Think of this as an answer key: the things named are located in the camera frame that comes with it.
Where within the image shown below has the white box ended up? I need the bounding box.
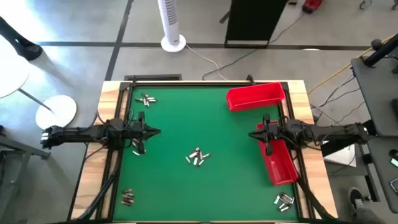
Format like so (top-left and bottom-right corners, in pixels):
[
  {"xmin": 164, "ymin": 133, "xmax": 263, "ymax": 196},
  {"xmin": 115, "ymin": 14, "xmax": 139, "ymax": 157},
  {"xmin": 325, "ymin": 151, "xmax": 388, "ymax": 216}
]
[{"xmin": 323, "ymin": 142, "xmax": 357, "ymax": 168}]

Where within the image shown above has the yellow cable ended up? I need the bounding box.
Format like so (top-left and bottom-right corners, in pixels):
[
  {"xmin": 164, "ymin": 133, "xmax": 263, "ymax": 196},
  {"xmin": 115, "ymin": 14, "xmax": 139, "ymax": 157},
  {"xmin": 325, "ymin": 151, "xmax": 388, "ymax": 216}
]
[{"xmin": 307, "ymin": 34, "xmax": 397, "ymax": 94}]

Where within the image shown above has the person's leg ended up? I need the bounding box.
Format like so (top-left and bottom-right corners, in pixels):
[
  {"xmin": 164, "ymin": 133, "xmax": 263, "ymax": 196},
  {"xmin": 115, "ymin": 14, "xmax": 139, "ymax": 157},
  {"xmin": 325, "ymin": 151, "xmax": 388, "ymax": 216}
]
[{"xmin": 354, "ymin": 200, "xmax": 392, "ymax": 224}]

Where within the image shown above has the black pole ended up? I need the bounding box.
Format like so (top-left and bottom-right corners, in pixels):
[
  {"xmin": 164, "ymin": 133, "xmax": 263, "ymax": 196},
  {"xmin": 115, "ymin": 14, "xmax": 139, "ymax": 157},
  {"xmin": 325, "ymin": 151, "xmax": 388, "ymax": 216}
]
[{"xmin": 363, "ymin": 33, "xmax": 398, "ymax": 68}]

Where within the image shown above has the person's shoe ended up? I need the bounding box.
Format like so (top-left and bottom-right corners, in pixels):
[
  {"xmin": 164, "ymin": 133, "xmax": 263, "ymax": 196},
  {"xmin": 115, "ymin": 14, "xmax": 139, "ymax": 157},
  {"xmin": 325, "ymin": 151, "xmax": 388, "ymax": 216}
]
[{"xmin": 348, "ymin": 186, "xmax": 371, "ymax": 218}]

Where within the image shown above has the white tower fan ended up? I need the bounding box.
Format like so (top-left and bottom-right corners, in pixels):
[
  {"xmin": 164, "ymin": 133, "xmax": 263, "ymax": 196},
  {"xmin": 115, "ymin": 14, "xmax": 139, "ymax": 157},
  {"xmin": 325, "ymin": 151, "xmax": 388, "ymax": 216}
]
[{"xmin": 157, "ymin": 0, "xmax": 187, "ymax": 53}]

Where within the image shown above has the grey metal stand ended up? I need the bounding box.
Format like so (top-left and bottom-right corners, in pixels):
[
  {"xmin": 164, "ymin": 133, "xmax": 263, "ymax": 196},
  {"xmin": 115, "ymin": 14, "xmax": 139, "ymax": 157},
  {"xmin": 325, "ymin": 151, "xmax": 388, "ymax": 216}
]
[{"xmin": 0, "ymin": 124, "xmax": 51, "ymax": 224}]

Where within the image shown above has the black support bar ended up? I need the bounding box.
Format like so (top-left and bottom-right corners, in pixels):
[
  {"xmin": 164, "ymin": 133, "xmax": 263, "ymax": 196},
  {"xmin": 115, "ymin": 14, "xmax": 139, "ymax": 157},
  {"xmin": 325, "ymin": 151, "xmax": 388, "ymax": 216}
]
[{"xmin": 320, "ymin": 141, "xmax": 354, "ymax": 158}]

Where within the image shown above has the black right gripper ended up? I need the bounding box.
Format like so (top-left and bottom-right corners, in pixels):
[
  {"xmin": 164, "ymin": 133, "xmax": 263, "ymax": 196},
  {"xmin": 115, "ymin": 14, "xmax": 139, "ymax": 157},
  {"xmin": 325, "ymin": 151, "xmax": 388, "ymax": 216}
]
[{"xmin": 248, "ymin": 113, "xmax": 283, "ymax": 156}]

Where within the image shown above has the black cable bundle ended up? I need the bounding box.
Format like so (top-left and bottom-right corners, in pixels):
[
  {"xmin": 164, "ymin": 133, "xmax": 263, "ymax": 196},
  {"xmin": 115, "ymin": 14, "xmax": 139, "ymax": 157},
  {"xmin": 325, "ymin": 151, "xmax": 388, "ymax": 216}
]
[
  {"xmin": 76, "ymin": 154, "xmax": 123, "ymax": 222},
  {"xmin": 292, "ymin": 174, "xmax": 338, "ymax": 222}
]

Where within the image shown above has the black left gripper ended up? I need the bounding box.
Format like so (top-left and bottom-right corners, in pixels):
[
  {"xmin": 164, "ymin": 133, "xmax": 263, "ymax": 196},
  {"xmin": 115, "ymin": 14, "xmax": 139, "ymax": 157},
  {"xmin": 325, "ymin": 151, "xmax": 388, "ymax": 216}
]
[{"xmin": 131, "ymin": 111, "xmax": 162, "ymax": 156}]

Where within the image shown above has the black floor plate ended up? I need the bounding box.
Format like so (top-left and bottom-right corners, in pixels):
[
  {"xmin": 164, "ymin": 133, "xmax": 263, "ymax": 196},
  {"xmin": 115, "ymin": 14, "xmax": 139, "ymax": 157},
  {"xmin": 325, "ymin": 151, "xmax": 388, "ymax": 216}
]
[{"xmin": 124, "ymin": 73, "xmax": 183, "ymax": 82}]

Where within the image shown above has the black standing panel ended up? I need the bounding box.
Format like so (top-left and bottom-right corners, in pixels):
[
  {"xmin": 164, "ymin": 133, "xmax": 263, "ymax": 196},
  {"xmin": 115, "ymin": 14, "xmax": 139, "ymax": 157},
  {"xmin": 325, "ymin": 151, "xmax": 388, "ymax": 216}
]
[{"xmin": 224, "ymin": 0, "xmax": 289, "ymax": 49}]

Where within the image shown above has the black floor cable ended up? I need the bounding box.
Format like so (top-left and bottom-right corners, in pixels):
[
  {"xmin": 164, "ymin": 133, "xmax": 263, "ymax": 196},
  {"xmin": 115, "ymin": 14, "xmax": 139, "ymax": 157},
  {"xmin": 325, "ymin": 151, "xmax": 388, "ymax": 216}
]
[{"xmin": 201, "ymin": 12, "xmax": 307, "ymax": 81}]

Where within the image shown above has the white round pedestal table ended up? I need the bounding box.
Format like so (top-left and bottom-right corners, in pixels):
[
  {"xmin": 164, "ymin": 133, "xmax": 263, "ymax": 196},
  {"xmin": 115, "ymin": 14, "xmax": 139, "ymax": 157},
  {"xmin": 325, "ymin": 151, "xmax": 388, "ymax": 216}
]
[{"xmin": 0, "ymin": 30, "xmax": 78, "ymax": 131}]

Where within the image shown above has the red plastic bin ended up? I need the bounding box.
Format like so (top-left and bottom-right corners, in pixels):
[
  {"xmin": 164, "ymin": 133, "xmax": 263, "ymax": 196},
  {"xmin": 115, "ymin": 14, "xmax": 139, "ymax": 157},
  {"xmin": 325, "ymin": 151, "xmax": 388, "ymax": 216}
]
[
  {"xmin": 256, "ymin": 120, "xmax": 299, "ymax": 187},
  {"xmin": 226, "ymin": 82, "xmax": 286, "ymax": 112}
]

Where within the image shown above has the green table mat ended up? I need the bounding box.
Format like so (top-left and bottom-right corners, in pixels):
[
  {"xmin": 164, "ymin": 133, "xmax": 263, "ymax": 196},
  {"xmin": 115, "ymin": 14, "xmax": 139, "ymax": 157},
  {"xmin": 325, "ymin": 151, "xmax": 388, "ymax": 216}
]
[{"xmin": 112, "ymin": 86, "xmax": 300, "ymax": 222}]

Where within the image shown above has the grey side table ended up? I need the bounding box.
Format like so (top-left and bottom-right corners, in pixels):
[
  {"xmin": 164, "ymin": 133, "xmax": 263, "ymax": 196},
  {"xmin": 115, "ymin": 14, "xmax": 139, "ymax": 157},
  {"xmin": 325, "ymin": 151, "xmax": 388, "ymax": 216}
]
[
  {"xmin": 365, "ymin": 136, "xmax": 398, "ymax": 215},
  {"xmin": 350, "ymin": 55, "xmax": 398, "ymax": 138}
]

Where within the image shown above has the red floor device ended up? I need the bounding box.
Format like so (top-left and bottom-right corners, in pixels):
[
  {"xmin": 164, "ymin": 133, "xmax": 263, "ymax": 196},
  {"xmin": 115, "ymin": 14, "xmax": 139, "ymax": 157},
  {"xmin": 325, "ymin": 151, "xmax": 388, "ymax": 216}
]
[{"xmin": 302, "ymin": 0, "xmax": 323, "ymax": 14}]

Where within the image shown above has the white power cable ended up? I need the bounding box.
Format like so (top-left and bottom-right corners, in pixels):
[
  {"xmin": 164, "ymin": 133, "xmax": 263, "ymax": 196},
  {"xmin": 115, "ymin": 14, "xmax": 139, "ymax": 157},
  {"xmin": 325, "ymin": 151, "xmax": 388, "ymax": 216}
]
[{"xmin": 185, "ymin": 44, "xmax": 229, "ymax": 81}]

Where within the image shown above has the black stand leg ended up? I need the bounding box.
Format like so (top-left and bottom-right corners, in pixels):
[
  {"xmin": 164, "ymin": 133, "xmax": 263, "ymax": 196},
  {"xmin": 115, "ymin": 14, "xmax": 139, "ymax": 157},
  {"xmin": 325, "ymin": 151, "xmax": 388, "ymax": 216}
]
[{"xmin": 0, "ymin": 16, "xmax": 44, "ymax": 62}]

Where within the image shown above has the black table frame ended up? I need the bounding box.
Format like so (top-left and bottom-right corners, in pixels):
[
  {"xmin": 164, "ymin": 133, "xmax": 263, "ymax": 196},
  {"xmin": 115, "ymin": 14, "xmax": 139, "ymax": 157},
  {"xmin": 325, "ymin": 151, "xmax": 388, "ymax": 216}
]
[{"xmin": 96, "ymin": 80, "xmax": 313, "ymax": 223}]

